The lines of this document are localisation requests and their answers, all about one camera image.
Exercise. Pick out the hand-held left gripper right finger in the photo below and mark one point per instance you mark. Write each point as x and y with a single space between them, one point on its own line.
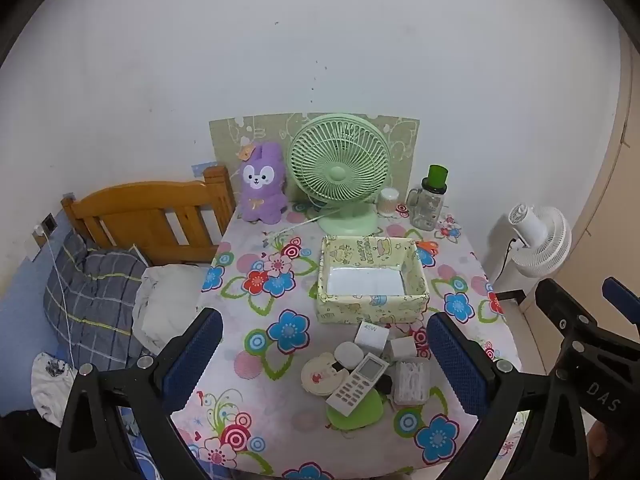
457 365

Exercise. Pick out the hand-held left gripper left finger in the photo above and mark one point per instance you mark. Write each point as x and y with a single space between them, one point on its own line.
192 355

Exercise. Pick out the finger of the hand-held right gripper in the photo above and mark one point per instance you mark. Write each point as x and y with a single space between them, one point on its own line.
555 300
620 295

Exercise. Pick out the clear cotton swab box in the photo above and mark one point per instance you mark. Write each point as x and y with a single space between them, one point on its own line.
411 382

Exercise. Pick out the small white charger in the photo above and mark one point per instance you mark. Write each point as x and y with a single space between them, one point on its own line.
402 349

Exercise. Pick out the small black object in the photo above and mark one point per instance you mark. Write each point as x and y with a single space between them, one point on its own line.
385 386

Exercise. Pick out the large white charger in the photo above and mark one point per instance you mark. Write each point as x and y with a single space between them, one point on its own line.
371 336

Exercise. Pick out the cartoon printed storage box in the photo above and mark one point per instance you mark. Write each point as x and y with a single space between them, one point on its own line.
370 310

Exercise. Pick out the green apple-shaped case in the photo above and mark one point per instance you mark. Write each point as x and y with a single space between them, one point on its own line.
362 412

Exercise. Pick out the white remote control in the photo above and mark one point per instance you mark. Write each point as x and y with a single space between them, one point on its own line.
352 387

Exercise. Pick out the white earbuds case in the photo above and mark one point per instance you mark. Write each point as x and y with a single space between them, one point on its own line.
347 355

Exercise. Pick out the cream round cartoon case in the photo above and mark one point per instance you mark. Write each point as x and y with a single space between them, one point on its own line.
320 375

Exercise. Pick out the person's right hand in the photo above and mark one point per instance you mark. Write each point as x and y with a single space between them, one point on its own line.
598 442

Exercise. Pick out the white standing fan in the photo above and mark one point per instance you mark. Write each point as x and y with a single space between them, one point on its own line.
545 245

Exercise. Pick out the white pillow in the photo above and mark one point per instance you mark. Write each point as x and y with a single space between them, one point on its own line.
165 300

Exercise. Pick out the floral tablecloth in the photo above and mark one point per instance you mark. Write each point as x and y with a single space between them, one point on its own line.
280 330

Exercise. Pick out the blue bed sheet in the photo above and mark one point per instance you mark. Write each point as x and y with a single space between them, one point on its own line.
137 447

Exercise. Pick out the grey plaid pillow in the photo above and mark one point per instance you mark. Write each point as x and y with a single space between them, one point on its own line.
85 300

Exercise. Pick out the orange scissors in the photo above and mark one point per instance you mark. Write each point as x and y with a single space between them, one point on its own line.
429 246

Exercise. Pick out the white printed garment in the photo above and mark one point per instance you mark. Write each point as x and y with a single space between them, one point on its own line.
50 390

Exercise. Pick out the glass jar with green lid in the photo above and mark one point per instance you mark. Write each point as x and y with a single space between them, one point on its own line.
427 210

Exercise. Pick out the wooden bed headboard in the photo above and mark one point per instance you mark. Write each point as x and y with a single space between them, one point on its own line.
130 200

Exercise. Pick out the purple plush bunny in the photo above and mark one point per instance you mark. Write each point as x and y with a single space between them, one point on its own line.
260 195

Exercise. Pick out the round cotton swab jar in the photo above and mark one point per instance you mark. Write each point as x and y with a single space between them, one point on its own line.
389 202

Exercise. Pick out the green desk fan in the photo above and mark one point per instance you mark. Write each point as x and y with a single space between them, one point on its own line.
335 172

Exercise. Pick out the black metal frame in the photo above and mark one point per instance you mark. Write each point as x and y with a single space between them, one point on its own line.
510 296

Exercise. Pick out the blue wall sticker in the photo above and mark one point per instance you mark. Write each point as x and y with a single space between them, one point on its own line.
202 167

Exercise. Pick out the white wall plug adapter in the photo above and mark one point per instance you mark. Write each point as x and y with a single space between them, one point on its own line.
40 236

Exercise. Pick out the black wall socket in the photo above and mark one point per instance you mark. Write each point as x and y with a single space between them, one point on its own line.
48 222

